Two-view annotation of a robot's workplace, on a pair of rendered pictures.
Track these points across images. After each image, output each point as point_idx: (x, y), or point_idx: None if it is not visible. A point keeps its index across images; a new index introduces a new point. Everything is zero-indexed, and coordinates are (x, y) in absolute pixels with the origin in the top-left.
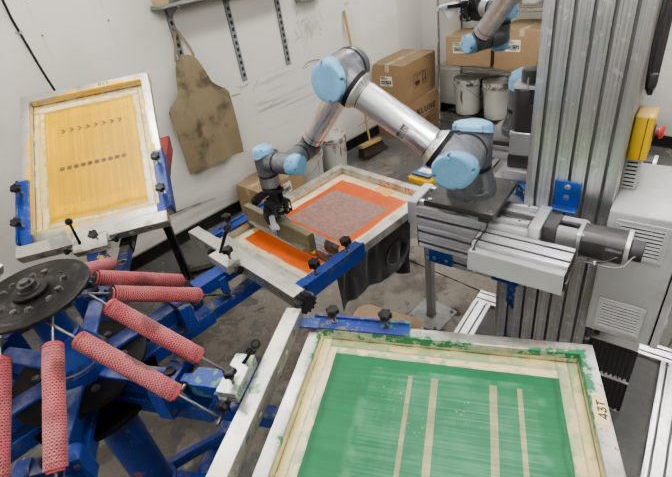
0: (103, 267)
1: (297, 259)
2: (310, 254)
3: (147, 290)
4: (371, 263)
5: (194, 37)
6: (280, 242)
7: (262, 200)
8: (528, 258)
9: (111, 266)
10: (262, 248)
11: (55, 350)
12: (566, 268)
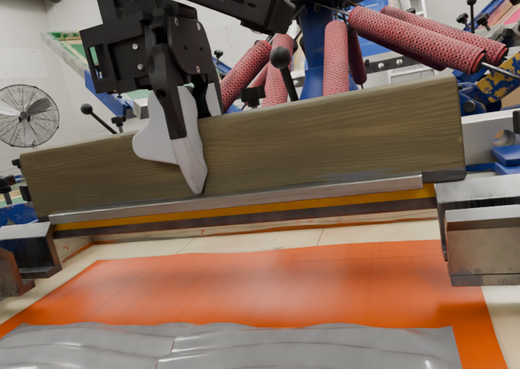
0: (402, 40)
1: (150, 271)
2: (104, 296)
3: (269, 62)
4: None
5: None
6: (275, 284)
7: (253, 32)
8: None
9: (439, 56)
10: (323, 247)
11: (251, 47)
12: None
